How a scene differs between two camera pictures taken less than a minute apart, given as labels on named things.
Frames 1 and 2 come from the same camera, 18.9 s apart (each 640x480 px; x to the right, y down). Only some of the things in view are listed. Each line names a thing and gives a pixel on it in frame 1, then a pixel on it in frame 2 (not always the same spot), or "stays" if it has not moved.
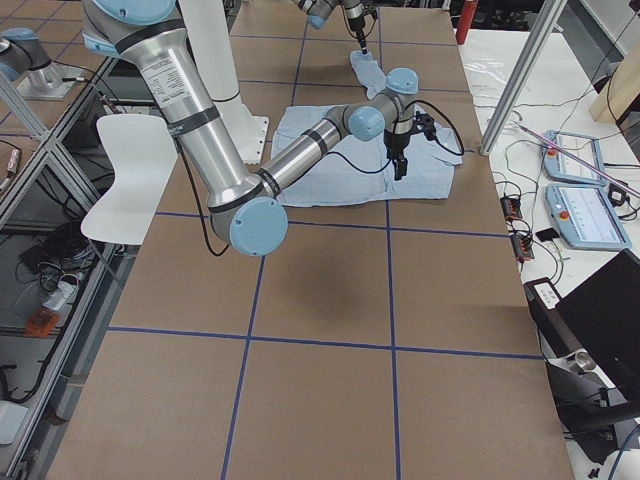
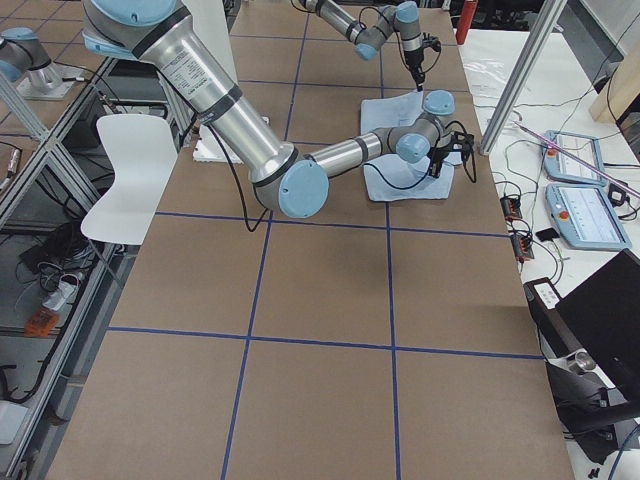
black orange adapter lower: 523,248 stays
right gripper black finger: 402,167 → 435,167
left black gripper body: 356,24 → 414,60
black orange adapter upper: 511,208 stays
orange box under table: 40,324 stays
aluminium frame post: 545,18 stays
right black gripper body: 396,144 → 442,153
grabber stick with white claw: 613,180 stays
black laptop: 602,316 stays
